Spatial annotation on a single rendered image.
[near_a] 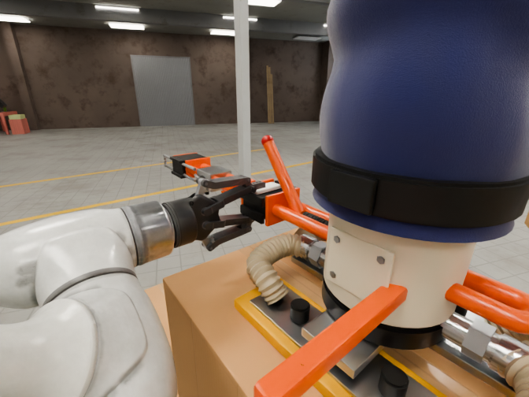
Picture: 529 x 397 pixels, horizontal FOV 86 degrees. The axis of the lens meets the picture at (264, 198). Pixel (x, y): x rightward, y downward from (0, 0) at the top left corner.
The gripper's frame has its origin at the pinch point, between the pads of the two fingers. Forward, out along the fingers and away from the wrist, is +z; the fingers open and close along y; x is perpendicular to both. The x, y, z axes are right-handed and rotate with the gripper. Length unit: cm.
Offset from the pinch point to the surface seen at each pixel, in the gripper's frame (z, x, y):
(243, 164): 177, -258, 67
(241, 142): 177, -262, 39
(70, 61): 173, -1482, -148
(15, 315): -67, -183, 121
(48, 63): 98, -1511, -136
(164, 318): -7, -55, 66
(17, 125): -53, -1392, 92
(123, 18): 278, -1035, -241
